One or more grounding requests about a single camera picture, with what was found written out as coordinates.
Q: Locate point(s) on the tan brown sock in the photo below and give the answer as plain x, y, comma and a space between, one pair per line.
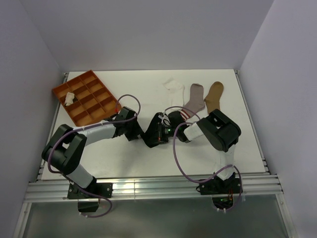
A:
212, 99

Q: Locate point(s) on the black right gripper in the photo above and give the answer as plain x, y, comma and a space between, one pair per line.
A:
162, 139

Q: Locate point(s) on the grey sock red stripes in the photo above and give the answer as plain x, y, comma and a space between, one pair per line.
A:
196, 102

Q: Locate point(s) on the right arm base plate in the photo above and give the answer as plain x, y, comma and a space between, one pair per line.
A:
217, 186

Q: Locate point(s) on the black sock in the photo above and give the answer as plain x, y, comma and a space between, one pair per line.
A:
154, 134

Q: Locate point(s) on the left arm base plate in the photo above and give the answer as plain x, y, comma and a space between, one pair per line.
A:
97, 190

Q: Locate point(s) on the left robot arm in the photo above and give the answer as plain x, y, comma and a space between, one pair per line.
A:
65, 148

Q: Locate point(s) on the cream brown striped sock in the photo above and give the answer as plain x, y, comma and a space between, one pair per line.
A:
70, 99

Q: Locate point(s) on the white sock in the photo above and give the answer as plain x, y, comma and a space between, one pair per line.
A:
175, 91

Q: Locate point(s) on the aluminium frame rail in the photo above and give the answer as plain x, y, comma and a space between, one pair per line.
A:
148, 188

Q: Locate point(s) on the orange compartment tray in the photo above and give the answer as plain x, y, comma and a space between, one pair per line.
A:
94, 101

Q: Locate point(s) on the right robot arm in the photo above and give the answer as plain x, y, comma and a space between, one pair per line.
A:
223, 135

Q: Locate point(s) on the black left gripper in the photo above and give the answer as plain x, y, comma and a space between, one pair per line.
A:
137, 131

